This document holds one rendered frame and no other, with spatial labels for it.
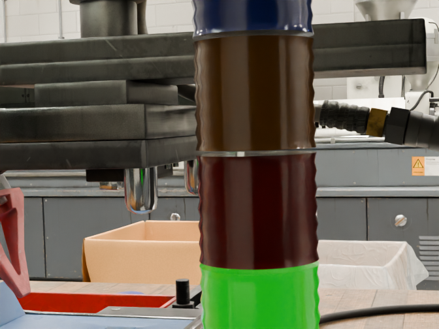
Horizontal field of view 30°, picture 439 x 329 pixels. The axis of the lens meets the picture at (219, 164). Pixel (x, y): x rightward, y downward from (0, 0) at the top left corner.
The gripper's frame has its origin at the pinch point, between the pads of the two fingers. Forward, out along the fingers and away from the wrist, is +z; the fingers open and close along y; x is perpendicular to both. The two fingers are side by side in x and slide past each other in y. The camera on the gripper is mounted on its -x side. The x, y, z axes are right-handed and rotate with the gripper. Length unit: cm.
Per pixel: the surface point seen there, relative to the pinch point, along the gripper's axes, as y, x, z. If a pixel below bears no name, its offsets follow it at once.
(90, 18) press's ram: 17.0, -3.0, -11.9
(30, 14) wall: -242, 666, -263
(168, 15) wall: -125, 657, -184
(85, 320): 3.5, 2.3, 4.5
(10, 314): -1.1, 1.5, 1.4
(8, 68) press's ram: 11.5, -5.2, -11.6
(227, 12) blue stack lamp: 28.6, -28.1, -1.7
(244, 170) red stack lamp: 26.7, -28.2, 2.6
